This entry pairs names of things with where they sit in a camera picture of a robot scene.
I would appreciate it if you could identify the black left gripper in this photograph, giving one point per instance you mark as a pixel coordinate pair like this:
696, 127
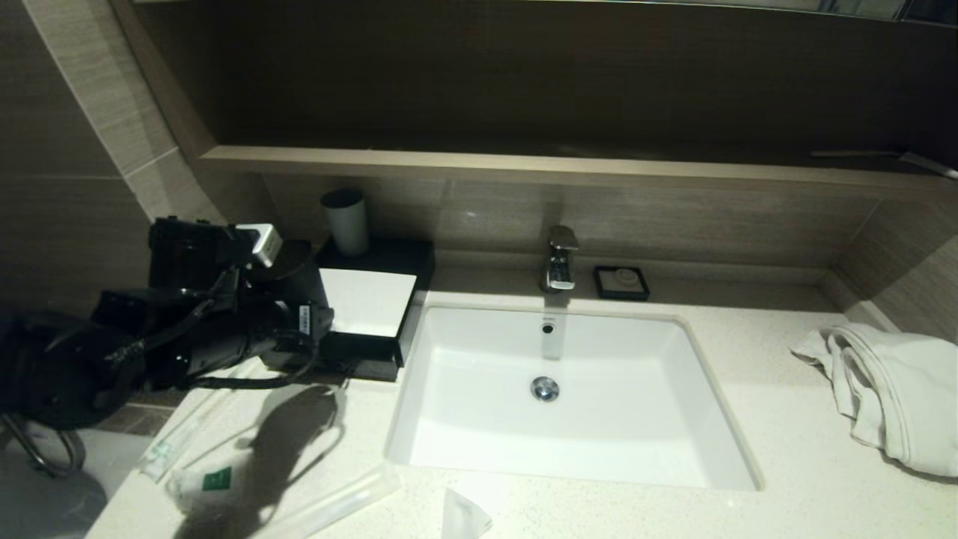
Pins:
288, 333

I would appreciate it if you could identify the black box drawer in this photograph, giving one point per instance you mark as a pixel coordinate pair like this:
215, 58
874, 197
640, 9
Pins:
370, 367

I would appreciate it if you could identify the black amenity drawer box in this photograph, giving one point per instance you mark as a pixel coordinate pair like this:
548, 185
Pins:
408, 258

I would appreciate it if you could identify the white flat sheet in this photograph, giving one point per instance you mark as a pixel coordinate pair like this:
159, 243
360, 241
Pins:
370, 303

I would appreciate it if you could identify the grey cup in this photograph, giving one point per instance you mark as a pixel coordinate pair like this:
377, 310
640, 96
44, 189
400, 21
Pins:
346, 224

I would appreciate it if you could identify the toothbrush packet with green print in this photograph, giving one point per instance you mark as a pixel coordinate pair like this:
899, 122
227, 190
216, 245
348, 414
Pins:
179, 434

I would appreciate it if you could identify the sachet with green label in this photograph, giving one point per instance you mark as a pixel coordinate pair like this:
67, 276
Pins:
215, 479

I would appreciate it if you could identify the long clear plastic packet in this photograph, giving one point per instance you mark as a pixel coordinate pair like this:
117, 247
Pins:
337, 501

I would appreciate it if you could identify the chrome drain stopper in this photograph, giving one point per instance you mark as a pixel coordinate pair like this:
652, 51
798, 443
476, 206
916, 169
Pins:
545, 388

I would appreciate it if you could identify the chrome faucet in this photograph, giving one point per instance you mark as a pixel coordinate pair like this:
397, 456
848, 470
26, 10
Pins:
560, 262

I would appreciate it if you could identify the black soap dish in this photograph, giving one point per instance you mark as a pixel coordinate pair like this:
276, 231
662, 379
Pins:
599, 288

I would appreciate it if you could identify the round white soap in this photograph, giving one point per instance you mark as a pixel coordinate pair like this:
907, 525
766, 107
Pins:
623, 280

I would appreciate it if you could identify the white ceramic sink basin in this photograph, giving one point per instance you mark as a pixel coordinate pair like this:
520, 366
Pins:
636, 419

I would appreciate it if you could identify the white towel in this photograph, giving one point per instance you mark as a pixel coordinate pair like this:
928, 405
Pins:
905, 389

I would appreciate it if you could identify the wooden wall shelf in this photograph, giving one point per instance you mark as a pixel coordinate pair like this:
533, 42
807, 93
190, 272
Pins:
524, 168

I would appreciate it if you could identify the wall mirror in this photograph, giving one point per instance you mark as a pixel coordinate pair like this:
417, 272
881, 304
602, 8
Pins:
861, 7

